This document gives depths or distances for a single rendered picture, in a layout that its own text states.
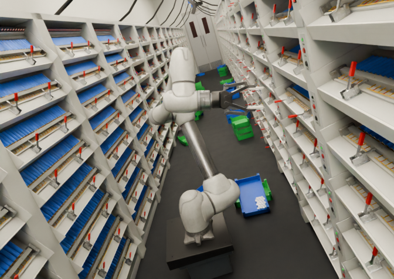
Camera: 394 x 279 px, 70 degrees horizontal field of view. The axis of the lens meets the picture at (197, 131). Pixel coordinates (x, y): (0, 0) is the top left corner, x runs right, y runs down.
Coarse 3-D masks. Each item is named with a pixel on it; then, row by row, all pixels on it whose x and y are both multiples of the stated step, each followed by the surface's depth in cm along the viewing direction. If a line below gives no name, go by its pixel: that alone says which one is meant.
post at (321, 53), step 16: (304, 0) 81; (304, 32) 86; (320, 48) 85; (336, 48) 85; (352, 48) 85; (304, 64) 95; (320, 64) 87; (320, 96) 90; (320, 112) 92; (336, 112) 92; (320, 128) 97; (336, 160) 97; (336, 208) 105; (336, 224) 111; (336, 240) 118; (352, 256) 111
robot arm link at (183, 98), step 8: (176, 88) 121; (184, 88) 120; (192, 88) 122; (168, 96) 121; (176, 96) 120; (184, 96) 120; (192, 96) 120; (168, 104) 121; (176, 104) 120; (184, 104) 120; (192, 104) 120; (176, 112) 124; (184, 112) 123; (192, 112) 125
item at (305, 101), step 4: (288, 88) 155; (288, 92) 155; (292, 92) 147; (296, 92) 144; (296, 96) 139; (300, 96) 136; (296, 100) 138; (300, 100) 134; (304, 100) 129; (304, 104) 128; (308, 104) 123; (304, 108) 125; (308, 108) 122
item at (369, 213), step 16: (336, 176) 99; (352, 176) 98; (336, 192) 100; (352, 192) 95; (368, 192) 81; (352, 208) 90; (368, 208) 83; (384, 208) 81; (368, 224) 82; (384, 224) 79; (384, 240) 75; (384, 256) 74
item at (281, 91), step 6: (282, 84) 158; (288, 84) 158; (294, 84) 158; (276, 90) 160; (282, 90) 159; (282, 96) 158; (288, 96) 152; (282, 102) 156; (294, 102) 140; (288, 108) 144; (294, 108) 134; (300, 108) 130; (306, 108) 126; (300, 120) 126; (306, 120) 117; (312, 120) 114; (306, 126) 118; (312, 126) 110; (312, 132) 113
